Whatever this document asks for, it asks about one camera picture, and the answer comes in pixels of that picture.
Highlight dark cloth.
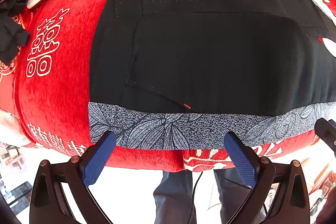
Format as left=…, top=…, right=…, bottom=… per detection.
left=0, top=0, right=31, bottom=64

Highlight red printed sofa cover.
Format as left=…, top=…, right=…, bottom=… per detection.
left=0, top=0, right=336, bottom=172

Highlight black pants with patterned waistband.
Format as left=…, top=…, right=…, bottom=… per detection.
left=88, top=0, right=336, bottom=151

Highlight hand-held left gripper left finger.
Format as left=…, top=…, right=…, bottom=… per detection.
left=29, top=131, right=117, bottom=224

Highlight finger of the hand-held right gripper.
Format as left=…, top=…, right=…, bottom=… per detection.
left=314, top=117, right=336, bottom=155

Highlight person's legs in jeans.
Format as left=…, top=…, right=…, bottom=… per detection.
left=153, top=169, right=266, bottom=224

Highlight black cable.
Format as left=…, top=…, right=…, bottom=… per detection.
left=192, top=172, right=203, bottom=203

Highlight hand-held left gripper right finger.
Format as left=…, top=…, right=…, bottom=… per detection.
left=224, top=131, right=311, bottom=224

